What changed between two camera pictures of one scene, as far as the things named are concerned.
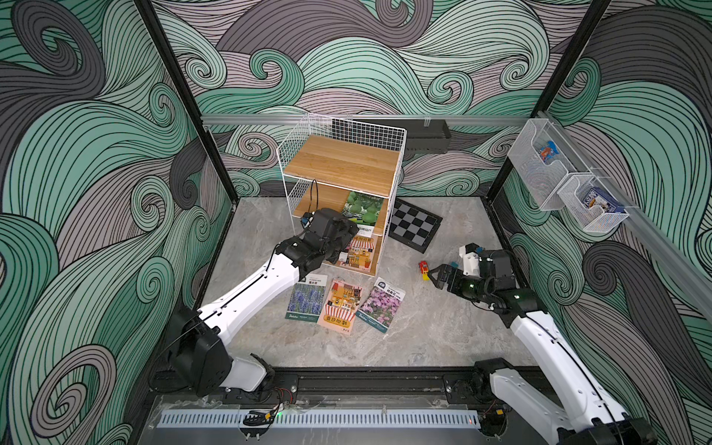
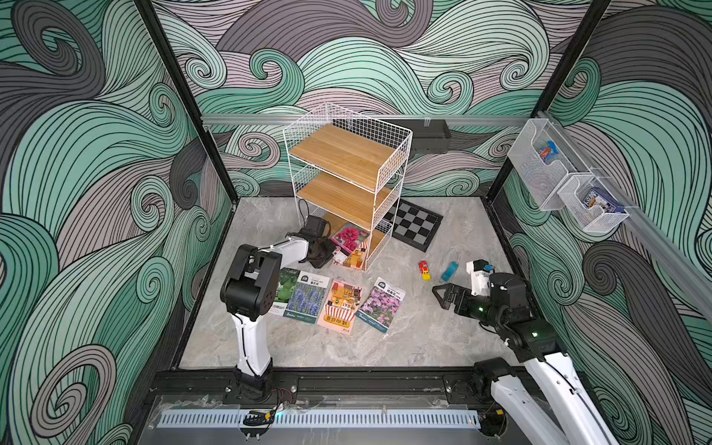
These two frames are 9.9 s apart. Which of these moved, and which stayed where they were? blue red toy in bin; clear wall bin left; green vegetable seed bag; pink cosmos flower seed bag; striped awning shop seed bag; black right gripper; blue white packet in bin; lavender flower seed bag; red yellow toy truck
Moved: striped awning shop seed bag; black right gripper; green vegetable seed bag
Stayed: red yellow toy truck; blue white packet in bin; pink cosmos flower seed bag; blue red toy in bin; clear wall bin left; lavender flower seed bag
